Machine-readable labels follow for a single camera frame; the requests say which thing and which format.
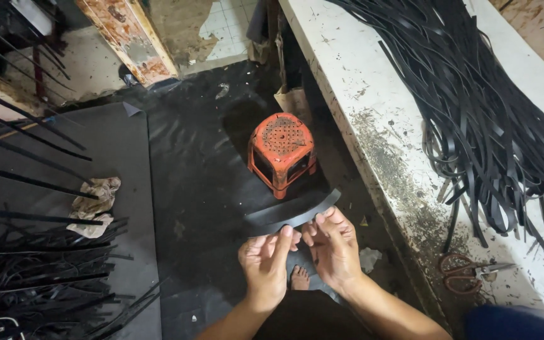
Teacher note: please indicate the person's right hand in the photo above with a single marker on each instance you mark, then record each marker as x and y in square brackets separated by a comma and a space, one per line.
[336, 255]

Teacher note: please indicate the white work table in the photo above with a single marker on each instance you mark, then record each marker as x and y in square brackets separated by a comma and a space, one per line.
[394, 141]

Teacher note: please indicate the weathered wooden door frame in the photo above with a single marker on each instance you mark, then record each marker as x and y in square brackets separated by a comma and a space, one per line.
[128, 40]

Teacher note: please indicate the blue cloth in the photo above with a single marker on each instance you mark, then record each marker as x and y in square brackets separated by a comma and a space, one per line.
[517, 323]

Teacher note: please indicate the black rubber strip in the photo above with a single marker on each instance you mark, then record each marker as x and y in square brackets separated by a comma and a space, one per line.
[291, 215]

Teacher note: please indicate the pile of black strips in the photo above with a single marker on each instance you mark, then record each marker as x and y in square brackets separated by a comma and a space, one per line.
[40, 274]

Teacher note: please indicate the crumpled beige cloth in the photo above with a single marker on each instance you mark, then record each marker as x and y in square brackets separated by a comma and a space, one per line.
[93, 207]

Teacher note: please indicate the brown cardboard piece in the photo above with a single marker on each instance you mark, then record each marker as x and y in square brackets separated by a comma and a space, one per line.
[293, 101]

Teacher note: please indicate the person's black shorts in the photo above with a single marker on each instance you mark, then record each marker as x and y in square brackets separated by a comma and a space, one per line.
[309, 316]

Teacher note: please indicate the person's foot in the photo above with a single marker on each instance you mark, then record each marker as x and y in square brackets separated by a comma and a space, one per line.
[300, 277]

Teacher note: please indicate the crumpled clear plastic scrap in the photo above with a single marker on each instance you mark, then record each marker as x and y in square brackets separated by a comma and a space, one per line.
[369, 258]

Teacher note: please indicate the black floor sheet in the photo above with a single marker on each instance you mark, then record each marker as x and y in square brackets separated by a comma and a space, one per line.
[201, 198]

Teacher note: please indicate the grey mat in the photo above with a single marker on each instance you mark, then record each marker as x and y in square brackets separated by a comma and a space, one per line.
[111, 156]

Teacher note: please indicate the red plastic stool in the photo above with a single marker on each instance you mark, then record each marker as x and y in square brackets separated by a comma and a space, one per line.
[281, 151]

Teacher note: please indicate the person's left hand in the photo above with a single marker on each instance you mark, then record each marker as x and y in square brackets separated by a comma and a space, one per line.
[263, 267]

